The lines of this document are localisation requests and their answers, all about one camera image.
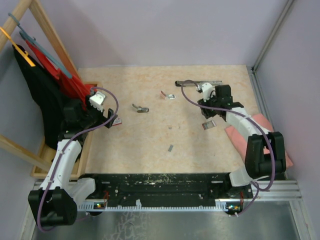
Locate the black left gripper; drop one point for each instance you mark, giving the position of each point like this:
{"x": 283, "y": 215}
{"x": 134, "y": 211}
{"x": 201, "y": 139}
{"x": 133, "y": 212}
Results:
{"x": 102, "y": 118}

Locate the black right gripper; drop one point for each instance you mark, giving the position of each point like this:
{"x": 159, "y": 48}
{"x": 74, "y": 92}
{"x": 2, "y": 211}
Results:
{"x": 206, "y": 113}

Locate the red white staple box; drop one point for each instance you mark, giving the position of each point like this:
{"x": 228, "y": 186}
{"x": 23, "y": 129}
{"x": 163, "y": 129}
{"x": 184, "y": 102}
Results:
{"x": 117, "y": 121}
{"x": 209, "y": 124}

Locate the large black chrome stapler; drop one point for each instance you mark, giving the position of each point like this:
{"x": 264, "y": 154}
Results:
{"x": 190, "y": 83}

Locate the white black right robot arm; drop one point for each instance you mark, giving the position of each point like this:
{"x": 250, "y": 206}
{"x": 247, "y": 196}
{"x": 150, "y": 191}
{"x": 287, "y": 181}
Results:
{"x": 264, "y": 154}

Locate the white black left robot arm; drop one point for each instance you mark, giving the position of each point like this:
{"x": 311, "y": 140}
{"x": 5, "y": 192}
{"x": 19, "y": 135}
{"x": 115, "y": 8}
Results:
{"x": 54, "y": 203}

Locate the red hanging garment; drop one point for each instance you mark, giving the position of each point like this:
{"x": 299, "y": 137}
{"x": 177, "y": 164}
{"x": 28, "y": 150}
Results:
{"x": 72, "y": 87}

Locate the pink folded cloth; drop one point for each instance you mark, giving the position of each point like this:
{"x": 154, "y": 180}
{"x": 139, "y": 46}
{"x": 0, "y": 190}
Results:
{"x": 238, "y": 140}

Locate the black hanging garment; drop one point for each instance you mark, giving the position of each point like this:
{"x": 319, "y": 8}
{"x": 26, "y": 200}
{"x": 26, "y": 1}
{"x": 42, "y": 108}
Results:
{"x": 46, "y": 93}

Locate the yellow clothes hanger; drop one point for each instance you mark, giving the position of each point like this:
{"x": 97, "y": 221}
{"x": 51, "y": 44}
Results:
{"x": 23, "y": 53}

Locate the teal clothes hanger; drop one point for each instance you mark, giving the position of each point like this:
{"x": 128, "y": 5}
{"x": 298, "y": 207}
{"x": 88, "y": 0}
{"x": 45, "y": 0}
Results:
{"x": 33, "y": 41}

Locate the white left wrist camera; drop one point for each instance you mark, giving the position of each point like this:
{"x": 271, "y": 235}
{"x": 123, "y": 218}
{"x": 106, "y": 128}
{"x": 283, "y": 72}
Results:
{"x": 97, "y": 101}

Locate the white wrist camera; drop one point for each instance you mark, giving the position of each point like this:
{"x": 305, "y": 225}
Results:
{"x": 97, "y": 101}
{"x": 207, "y": 90}

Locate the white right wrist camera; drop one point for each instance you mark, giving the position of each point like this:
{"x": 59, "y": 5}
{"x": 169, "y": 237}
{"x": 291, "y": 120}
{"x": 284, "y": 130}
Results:
{"x": 207, "y": 90}

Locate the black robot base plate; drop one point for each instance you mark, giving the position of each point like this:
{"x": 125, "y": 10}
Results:
{"x": 165, "y": 189}

